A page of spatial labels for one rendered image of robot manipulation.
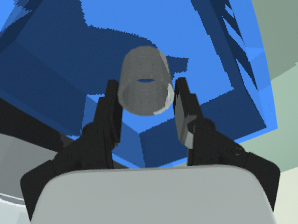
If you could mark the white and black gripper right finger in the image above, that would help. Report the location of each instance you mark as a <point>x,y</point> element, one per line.
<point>211,146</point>

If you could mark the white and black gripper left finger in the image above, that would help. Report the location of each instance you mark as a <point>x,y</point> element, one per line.
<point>94,147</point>

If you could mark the grey metal bushing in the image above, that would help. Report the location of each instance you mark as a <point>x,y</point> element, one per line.
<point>145,98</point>

